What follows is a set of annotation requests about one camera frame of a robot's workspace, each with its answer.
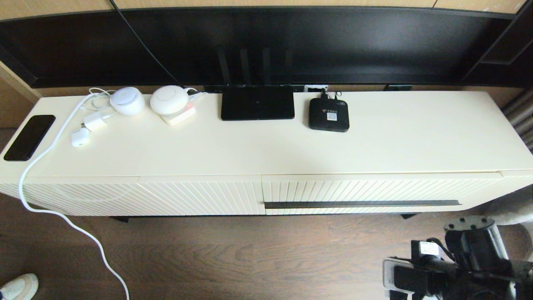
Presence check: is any cream ribbed drawer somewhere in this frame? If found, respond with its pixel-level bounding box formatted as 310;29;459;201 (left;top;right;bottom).
262;173;502;216

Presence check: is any cream tv cabinet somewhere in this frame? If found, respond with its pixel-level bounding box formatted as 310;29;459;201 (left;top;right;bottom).
0;91;533;218

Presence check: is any grey fluffy rug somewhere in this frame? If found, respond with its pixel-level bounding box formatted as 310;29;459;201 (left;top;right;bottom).
482;187;533;250

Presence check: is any grey curtain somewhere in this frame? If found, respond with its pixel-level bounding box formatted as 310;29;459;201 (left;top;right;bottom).
502;87;533;153

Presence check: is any black set-top box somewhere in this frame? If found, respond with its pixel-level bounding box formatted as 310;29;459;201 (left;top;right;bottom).
309;98;350;133

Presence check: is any black router with antennas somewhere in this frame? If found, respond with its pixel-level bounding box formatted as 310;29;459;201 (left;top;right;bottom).
217;47;296;121

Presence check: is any cream ribbed cabinet door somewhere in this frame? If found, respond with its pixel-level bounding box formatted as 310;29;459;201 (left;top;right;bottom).
139;175;266;216

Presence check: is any large black television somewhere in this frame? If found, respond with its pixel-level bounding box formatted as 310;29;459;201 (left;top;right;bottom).
0;7;533;88

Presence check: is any white pink power strip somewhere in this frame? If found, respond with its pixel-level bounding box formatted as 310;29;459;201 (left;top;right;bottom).
160;104;197;126

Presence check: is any white round dome device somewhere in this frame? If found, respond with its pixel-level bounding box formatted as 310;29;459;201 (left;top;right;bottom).
149;85;190;115
110;87;145;116

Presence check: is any white flat charger adapter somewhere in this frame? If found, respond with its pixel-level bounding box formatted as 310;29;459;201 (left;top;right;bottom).
83;111;115;132

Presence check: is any small white cube charger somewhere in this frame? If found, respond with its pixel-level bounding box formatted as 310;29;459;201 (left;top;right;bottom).
70;127;90;148

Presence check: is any white sneaker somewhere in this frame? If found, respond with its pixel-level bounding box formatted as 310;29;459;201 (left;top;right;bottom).
0;273;39;300

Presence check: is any black smartphone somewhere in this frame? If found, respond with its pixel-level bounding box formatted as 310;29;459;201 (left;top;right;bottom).
3;115;56;162

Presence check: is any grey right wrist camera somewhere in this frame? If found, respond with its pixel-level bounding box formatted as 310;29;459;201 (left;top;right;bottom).
382;257;419;294

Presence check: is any black wall shelf unit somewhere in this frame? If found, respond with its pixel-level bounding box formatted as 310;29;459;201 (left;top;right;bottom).
460;0;533;87

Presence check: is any white plug with cable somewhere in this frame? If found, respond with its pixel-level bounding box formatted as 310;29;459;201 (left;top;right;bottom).
185;87;207;102

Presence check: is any thin white charger cable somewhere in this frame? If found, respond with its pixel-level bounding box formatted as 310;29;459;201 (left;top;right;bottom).
81;87;118;121

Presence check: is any thin black hanging cable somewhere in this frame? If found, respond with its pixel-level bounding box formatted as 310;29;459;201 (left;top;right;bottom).
109;0;184;87

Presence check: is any thick white power cable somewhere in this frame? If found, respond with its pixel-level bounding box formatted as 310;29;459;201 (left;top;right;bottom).
18;92;130;300

